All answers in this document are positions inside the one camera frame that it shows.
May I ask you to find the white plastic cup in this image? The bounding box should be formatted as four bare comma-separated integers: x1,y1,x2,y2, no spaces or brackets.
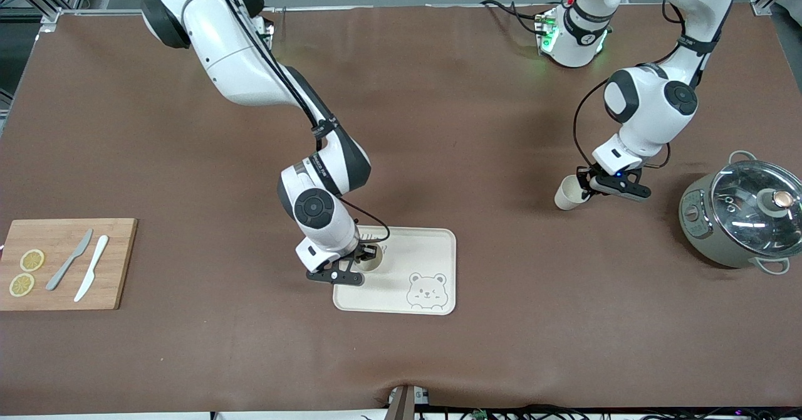
554,174,593,211
355,244,384,274

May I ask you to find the cream tray with bear print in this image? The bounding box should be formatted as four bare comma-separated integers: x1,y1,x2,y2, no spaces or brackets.
332,225,457,316

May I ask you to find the grey-green electric cooking pot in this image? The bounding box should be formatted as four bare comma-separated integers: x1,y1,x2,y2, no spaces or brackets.
679,150,802,275

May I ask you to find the glass pot lid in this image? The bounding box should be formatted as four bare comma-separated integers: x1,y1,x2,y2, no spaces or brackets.
710,160,802,259

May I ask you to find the brown table cover mat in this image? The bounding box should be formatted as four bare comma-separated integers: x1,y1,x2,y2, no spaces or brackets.
0,3,802,416

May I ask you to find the white plastic knife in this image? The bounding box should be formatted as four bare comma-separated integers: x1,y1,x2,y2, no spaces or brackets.
74,235,110,303

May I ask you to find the grey plastic knife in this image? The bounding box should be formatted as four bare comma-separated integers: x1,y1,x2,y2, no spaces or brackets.
46,229,94,291

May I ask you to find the wooden cutting board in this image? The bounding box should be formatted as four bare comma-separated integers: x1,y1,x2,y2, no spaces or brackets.
0,218,138,312

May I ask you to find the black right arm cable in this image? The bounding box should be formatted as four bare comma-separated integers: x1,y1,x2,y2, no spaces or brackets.
210,0,390,245

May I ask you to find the grey metal post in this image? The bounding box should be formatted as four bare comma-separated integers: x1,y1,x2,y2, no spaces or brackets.
385,384,431,420

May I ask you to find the black base cable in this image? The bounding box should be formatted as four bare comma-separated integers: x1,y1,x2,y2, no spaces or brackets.
479,0,546,35

